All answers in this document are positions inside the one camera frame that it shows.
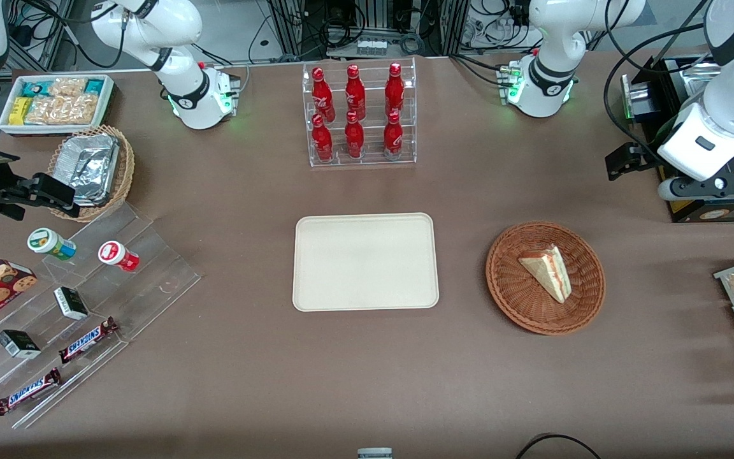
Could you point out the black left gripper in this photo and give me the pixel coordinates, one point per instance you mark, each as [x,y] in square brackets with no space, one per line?
[646,157]

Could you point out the triangle sandwich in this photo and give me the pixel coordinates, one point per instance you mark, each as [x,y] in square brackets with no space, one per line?
[548,271]

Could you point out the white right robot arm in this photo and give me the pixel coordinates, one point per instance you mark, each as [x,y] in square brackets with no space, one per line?
[188,95]

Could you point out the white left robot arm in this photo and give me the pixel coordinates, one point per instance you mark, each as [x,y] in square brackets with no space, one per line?
[545,83]

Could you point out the light wicker basket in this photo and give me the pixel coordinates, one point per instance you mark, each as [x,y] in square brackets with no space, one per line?
[126,172]

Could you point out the brown wicker basket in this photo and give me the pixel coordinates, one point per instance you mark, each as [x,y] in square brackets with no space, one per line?
[526,299]

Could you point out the beige plastic tray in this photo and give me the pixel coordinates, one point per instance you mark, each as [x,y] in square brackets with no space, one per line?
[364,261]

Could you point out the stack of foil trays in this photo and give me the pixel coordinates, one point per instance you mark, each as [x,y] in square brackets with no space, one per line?
[90,166]

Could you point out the green lid cup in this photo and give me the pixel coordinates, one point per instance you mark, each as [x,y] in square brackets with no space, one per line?
[48,242]

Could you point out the large rice cracker bag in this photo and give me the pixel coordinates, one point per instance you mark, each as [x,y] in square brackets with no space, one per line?
[64,109]

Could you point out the white snack bin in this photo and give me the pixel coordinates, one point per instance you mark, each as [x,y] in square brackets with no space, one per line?
[5,124]

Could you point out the red lid cup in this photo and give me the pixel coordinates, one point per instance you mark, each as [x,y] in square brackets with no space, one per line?
[117,255]

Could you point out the yellow snack packet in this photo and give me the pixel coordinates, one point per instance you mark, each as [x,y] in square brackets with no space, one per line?
[20,110]

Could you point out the black hot food display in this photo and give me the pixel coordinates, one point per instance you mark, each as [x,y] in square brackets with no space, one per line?
[717,210]

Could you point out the teal snack packet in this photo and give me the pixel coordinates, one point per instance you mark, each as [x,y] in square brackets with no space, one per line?
[34,88]
[94,86]

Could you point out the small rice cracker bag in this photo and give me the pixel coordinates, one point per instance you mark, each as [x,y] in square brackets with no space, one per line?
[67,87]

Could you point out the steel food pan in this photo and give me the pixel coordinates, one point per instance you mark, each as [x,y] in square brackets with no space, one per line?
[695,76]

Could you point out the small black box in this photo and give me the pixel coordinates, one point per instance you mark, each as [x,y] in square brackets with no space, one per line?
[18,344]
[71,303]

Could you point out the clear acrylic stepped shelf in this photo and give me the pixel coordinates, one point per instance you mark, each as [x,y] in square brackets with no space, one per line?
[150,280]

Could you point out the Snickers bar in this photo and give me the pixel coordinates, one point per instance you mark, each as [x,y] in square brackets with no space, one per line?
[86,341]
[28,392]

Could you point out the red cola bottle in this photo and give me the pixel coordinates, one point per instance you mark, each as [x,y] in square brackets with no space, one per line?
[355,92]
[322,143]
[354,140]
[394,89]
[322,95]
[393,139]

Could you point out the clear acrylic bottle rack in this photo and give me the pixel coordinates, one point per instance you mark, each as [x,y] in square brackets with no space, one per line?
[373,159]

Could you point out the white power strip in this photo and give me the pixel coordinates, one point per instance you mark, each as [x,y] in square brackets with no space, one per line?
[371,48]

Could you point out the grey box at table edge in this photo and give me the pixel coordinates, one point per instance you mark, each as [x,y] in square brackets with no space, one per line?
[374,454]

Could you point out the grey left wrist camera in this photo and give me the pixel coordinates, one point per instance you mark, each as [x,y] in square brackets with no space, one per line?
[698,186]

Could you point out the aluminium frame post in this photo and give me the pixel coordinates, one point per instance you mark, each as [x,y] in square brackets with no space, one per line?
[454,25]
[292,29]

